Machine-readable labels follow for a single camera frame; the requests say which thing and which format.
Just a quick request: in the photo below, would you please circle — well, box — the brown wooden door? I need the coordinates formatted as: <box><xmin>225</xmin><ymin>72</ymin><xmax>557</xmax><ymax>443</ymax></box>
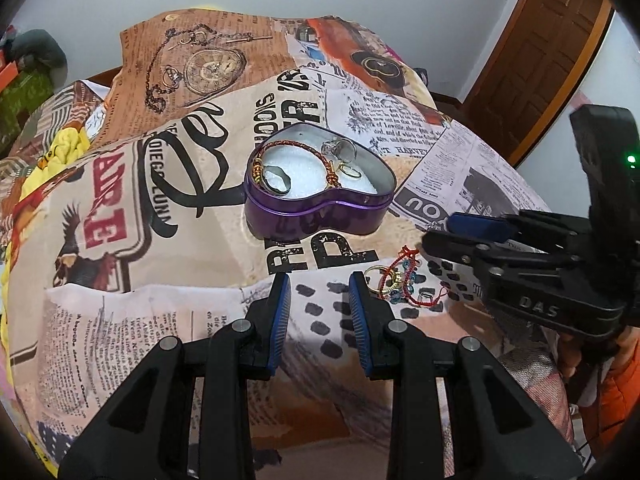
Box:
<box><xmin>462</xmin><ymin>0</ymin><xmax>613</xmax><ymax>166</ymax></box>

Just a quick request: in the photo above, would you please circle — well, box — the purple heart-shaped tin box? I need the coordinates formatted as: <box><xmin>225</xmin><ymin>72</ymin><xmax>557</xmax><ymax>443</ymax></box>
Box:
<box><xmin>244</xmin><ymin>122</ymin><xmax>397</xmax><ymax>242</ymax></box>

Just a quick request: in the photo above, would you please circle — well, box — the orange braided bracelet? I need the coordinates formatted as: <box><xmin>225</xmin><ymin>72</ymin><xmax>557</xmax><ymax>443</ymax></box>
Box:
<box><xmin>249</xmin><ymin>138</ymin><xmax>344</xmax><ymax>191</ymax></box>

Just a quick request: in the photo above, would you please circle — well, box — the red string beaded bracelet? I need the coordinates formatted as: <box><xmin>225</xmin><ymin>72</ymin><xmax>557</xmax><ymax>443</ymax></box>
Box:
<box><xmin>375</xmin><ymin>245</ymin><xmax>449</xmax><ymax>310</ymax></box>

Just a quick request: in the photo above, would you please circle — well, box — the gold ring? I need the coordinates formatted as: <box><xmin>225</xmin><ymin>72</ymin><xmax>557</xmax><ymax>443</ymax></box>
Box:
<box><xmin>363</xmin><ymin>263</ymin><xmax>402</xmax><ymax>291</ymax></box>

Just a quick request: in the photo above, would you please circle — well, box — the dark bag on floor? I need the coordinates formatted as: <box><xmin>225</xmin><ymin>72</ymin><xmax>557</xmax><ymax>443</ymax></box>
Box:
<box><xmin>412</xmin><ymin>67</ymin><xmax>430</xmax><ymax>88</ymax></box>

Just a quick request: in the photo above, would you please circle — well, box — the patchwork striped quilt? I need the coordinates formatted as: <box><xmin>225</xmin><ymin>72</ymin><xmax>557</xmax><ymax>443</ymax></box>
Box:
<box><xmin>1</xmin><ymin>80</ymin><xmax>103</xmax><ymax>179</ymax></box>

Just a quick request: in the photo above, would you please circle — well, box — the newspaper print bed blanket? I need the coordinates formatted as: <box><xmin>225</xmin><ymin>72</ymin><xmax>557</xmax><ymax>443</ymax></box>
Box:
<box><xmin>1</xmin><ymin>10</ymin><xmax>574</xmax><ymax>479</ymax></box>

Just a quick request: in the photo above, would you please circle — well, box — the yellow garment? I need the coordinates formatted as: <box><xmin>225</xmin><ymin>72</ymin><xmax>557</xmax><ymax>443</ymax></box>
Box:
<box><xmin>20</xmin><ymin>127</ymin><xmax>90</xmax><ymax>200</ymax></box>

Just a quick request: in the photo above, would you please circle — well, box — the orange box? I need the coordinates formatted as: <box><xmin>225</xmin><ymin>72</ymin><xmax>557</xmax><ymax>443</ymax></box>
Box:
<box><xmin>0</xmin><ymin>62</ymin><xmax>18</xmax><ymax>91</ymax></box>

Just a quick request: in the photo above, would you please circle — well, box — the crystal silver ring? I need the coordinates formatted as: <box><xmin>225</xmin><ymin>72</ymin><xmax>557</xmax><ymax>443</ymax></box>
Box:
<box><xmin>320</xmin><ymin>138</ymin><xmax>359</xmax><ymax>164</ymax></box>

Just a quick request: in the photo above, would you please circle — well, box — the green cloth covered stand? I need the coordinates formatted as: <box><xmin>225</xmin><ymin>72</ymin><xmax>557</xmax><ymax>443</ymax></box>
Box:
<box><xmin>0</xmin><ymin>70</ymin><xmax>53</xmax><ymax>156</ymax></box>

